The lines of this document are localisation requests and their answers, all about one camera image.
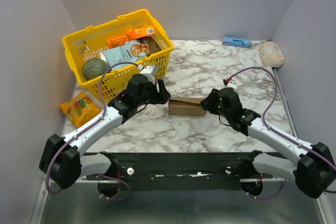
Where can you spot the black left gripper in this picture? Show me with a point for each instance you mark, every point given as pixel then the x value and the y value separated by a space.
pixel 164 95

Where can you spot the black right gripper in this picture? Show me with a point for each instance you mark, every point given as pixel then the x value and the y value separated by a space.
pixel 210 100

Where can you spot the brown cardboard box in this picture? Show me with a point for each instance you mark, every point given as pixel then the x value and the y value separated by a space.
pixel 183 106

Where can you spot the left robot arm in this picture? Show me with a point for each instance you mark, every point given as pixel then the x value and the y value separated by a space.
pixel 64 160

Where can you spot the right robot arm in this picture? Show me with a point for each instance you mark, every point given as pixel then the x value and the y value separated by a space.
pixel 310 166

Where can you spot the blue flat box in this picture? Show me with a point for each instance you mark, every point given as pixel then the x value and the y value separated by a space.
pixel 235 42

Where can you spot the orange scrub mommy box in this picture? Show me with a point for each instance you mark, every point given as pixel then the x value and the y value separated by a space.
pixel 117 42

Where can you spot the light blue cassava chips bag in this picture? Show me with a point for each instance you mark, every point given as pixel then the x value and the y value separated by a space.
pixel 133 51

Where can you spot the green melon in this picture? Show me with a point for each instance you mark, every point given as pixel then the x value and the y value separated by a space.
pixel 93 68

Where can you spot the white bagged bread loaf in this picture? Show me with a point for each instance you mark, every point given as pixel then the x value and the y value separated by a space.
pixel 271 55

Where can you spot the orange gummy candy bag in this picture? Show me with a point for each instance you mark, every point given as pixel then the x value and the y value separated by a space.
pixel 80 109

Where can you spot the yellow plastic shopping basket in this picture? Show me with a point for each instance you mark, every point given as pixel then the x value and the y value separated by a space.
pixel 88 43

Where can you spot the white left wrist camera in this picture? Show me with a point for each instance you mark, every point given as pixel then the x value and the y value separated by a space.
pixel 149 71

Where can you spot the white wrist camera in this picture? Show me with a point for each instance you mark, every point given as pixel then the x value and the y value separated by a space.
pixel 232 84
pixel 149 71

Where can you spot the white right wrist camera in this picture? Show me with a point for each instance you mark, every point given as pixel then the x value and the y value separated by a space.
pixel 232 84

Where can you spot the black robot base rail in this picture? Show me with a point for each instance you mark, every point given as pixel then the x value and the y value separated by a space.
pixel 178 171

